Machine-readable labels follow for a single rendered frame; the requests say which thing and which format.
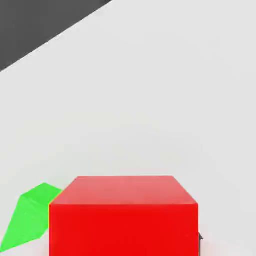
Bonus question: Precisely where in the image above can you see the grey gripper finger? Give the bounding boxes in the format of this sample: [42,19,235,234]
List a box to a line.
[198,231,211,256]

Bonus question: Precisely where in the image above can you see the small red cube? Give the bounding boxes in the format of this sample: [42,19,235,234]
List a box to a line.
[48,175,199,256]

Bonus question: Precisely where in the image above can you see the small green cube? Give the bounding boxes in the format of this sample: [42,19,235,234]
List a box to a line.
[0,182,63,253]

